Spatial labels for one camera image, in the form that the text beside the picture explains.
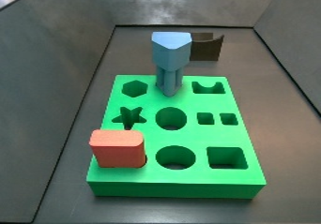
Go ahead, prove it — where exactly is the red rounded block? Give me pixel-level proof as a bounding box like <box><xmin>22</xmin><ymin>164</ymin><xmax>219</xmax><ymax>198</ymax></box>
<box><xmin>90</xmin><ymin>129</ymin><xmax>146</xmax><ymax>168</ymax></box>

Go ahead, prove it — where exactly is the green shape sorter board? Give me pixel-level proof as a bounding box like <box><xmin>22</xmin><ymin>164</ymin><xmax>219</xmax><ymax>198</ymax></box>
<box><xmin>87</xmin><ymin>75</ymin><xmax>267</xmax><ymax>199</ymax></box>

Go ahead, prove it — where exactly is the black curved fixture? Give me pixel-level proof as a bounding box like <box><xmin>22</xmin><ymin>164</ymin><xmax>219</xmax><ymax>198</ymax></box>
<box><xmin>190</xmin><ymin>33</ymin><xmax>225</xmax><ymax>61</ymax></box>

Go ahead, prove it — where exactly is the blue pentagon peg block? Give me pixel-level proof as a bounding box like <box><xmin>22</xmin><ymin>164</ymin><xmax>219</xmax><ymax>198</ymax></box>
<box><xmin>152</xmin><ymin>32</ymin><xmax>192</xmax><ymax>97</ymax></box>

